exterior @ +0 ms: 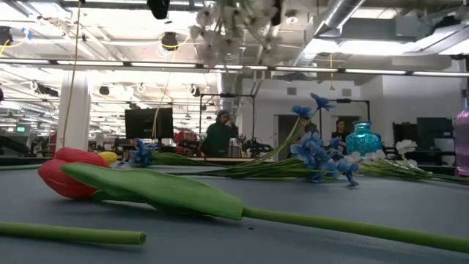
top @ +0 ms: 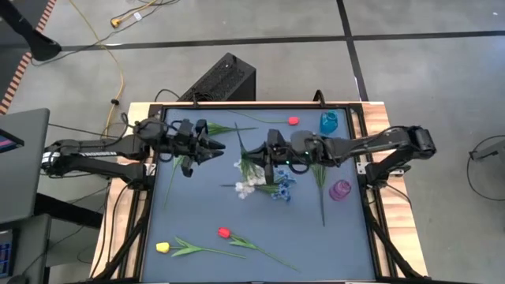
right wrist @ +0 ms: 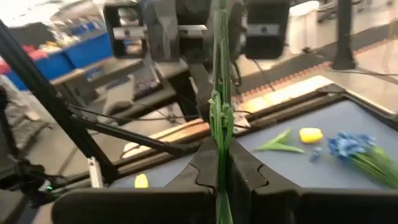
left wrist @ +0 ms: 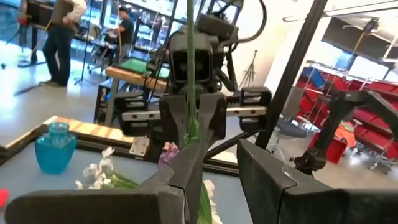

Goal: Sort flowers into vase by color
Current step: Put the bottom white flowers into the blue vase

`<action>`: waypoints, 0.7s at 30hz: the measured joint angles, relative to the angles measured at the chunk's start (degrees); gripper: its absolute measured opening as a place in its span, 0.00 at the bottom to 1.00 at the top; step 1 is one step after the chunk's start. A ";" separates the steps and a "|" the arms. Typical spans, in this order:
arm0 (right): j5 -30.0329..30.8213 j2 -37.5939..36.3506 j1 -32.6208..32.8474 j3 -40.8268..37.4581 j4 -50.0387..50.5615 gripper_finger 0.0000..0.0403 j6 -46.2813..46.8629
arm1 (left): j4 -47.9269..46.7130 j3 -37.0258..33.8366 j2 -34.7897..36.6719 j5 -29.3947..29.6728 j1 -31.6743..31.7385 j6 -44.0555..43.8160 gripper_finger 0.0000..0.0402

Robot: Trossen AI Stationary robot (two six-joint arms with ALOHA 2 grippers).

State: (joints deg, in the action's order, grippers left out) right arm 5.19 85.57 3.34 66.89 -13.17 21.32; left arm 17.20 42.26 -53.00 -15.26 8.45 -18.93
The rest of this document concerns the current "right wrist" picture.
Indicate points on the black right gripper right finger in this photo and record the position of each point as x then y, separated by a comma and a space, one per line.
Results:
311, 208

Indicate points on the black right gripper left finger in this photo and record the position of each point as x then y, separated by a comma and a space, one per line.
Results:
140, 205

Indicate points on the yellow tulip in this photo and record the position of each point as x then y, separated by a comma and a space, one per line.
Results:
311, 135
141, 181

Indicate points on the blue flower bunch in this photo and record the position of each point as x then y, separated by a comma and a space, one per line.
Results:
348, 146

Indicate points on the white flower bunch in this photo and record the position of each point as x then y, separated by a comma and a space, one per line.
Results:
221, 124

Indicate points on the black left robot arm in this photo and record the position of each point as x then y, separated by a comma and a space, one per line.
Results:
199, 90

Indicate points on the blue-grey table mat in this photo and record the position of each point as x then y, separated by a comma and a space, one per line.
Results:
280, 174

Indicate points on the small loose blue flower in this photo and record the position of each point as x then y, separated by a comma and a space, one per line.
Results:
315, 154

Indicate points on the grey desk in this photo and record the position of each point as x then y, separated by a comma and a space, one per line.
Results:
93, 73

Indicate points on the blue storage bin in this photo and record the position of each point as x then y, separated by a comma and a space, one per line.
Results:
46, 67
88, 49

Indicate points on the black pole stand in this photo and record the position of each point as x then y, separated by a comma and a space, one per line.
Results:
343, 34

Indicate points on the white bin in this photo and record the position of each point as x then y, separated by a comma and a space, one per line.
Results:
303, 28

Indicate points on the black box with grey band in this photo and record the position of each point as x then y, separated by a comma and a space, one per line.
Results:
267, 18

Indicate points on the black table frame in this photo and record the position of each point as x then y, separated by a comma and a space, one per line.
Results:
46, 93

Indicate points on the black shelf frame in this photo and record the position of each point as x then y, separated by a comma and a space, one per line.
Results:
109, 31

